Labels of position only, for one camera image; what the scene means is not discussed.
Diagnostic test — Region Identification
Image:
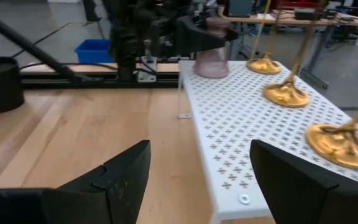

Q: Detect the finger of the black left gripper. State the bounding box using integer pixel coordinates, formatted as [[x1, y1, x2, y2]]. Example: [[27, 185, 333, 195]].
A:
[[175, 15, 240, 58]]

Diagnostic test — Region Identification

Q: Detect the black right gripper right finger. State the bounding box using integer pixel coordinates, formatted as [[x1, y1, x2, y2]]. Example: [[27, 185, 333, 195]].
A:
[[249, 139, 358, 224]]

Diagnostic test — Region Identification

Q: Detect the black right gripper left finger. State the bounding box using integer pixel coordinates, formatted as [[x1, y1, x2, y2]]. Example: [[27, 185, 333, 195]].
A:
[[40, 139, 152, 224]]

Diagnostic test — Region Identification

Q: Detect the pink glass candle holder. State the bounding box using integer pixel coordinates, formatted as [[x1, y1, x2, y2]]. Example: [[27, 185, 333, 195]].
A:
[[192, 17, 231, 80]]

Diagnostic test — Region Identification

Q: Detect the tall brass candlestick holder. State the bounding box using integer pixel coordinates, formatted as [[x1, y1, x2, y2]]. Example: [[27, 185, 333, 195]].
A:
[[262, 0, 328, 109], [246, 0, 284, 76], [305, 80, 358, 170]]

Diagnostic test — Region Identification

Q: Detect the blue plastic bin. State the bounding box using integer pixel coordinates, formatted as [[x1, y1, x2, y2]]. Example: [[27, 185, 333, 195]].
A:
[[73, 38, 114, 65]]

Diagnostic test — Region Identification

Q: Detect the white perforated metal shelf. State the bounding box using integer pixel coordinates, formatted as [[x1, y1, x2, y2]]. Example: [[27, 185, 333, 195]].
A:
[[177, 59, 358, 224]]

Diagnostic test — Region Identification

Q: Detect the wooden desk with grey legs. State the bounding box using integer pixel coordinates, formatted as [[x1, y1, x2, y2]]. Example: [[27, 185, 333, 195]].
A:
[[217, 5, 358, 90]]

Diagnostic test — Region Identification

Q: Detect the black device on desk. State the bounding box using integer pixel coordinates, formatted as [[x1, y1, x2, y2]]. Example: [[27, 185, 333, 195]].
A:
[[293, 7, 339, 22]]

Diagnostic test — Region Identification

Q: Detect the black plant pot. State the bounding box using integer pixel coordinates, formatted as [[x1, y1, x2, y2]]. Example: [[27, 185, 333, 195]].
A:
[[0, 56, 25, 114]]

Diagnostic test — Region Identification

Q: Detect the black aluminium table frame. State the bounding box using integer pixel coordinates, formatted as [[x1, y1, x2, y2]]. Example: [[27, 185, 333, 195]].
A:
[[0, 5, 180, 90]]

